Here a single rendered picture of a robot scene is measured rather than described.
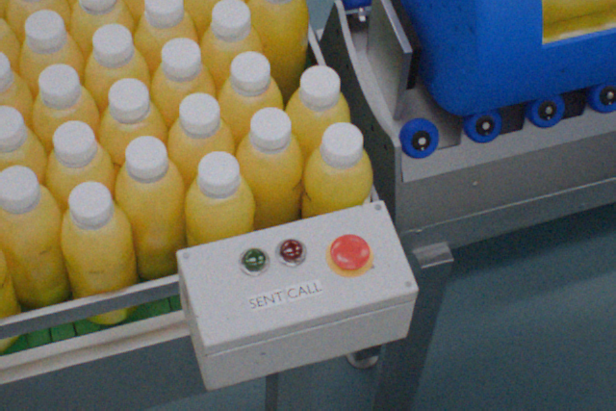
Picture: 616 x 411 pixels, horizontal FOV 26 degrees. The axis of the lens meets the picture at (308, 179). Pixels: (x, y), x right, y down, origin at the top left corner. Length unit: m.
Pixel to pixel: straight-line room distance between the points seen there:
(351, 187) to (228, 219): 0.13
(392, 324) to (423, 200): 0.30
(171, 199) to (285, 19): 0.25
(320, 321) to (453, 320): 1.25
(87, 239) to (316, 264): 0.22
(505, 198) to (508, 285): 0.92
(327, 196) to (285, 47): 0.21
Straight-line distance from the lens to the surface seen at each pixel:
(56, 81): 1.31
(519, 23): 1.29
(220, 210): 1.26
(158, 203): 1.28
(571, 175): 1.57
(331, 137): 1.26
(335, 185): 1.28
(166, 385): 1.48
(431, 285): 1.80
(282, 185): 1.31
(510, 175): 1.53
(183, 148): 1.30
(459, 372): 2.37
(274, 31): 1.41
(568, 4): 1.37
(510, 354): 2.40
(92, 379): 1.42
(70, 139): 1.27
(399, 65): 1.42
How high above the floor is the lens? 2.14
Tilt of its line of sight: 58 degrees down
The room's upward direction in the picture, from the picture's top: 5 degrees clockwise
